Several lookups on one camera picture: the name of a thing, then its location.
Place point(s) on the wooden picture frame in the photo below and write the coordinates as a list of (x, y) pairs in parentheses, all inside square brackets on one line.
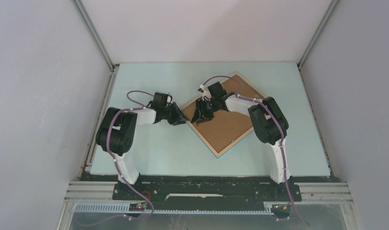
[(232, 146)]

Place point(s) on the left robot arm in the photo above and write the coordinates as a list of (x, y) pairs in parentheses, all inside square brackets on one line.
[(116, 132)]

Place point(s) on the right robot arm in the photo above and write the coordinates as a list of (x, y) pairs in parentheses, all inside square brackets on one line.
[(268, 121)]

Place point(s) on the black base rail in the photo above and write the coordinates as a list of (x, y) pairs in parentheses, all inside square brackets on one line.
[(208, 193)]

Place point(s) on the left corner aluminium post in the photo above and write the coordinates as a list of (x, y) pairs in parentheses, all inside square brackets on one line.
[(86, 19)]

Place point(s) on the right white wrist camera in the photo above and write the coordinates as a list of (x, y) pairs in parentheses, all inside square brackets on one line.
[(205, 93)]

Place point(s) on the corner aluminium post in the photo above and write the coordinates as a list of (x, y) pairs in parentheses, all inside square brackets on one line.
[(86, 19), (317, 33)]

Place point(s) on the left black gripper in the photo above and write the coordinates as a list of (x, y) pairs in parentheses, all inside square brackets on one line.
[(179, 118)]

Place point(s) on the aluminium mounting profile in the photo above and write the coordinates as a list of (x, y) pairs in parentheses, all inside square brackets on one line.
[(98, 197)]

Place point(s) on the right corner aluminium post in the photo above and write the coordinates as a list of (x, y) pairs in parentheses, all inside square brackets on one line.
[(317, 33)]

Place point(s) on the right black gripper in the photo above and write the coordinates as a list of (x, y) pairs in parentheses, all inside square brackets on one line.
[(199, 117)]

